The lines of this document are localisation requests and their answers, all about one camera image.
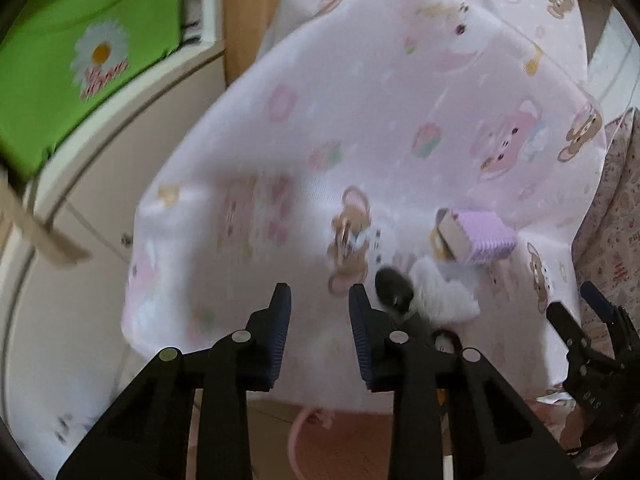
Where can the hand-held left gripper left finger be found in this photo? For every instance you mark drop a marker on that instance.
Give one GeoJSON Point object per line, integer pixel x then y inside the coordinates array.
{"type": "Point", "coordinates": [279, 335]}

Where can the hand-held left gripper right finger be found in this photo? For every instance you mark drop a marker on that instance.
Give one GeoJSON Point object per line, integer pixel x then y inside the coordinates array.
{"type": "Point", "coordinates": [362, 342]}

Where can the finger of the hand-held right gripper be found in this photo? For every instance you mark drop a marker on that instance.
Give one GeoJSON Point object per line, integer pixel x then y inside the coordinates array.
{"type": "Point", "coordinates": [562, 319]}
{"type": "Point", "coordinates": [597, 297]}

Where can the white tissue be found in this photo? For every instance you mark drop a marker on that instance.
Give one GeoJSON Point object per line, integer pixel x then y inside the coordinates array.
{"type": "Point", "coordinates": [442, 296]}

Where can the pink plastic basket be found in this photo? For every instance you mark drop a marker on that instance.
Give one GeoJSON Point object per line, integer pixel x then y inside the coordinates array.
{"type": "Point", "coordinates": [296, 445]}

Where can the small dark round object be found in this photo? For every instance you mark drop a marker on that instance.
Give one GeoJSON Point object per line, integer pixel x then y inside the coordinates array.
{"type": "Point", "coordinates": [392, 285]}

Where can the floral printed cloth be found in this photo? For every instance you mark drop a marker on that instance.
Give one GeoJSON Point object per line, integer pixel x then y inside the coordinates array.
{"type": "Point", "coordinates": [620, 210]}

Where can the white cabinet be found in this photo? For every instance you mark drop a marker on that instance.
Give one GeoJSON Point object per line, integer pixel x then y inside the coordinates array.
{"type": "Point", "coordinates": [75, 320]}

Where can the pink bear-print tablecloth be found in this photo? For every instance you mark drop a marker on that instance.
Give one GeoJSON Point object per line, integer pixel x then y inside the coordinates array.
{"type": "Point", "coordinates": [350, 110]}

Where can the beige wooden strip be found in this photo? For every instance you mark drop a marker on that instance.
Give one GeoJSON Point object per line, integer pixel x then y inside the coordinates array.
{"type": "Point", "coordinates": [47, 242]}

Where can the green daisy-print storage box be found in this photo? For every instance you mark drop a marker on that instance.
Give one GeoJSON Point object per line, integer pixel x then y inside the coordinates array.
{"type": "Point", "coordinates": [50, 90]}

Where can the wooden post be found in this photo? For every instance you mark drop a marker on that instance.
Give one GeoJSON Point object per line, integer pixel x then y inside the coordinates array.
{"type": "Point", "coordinates": [250, 10]}

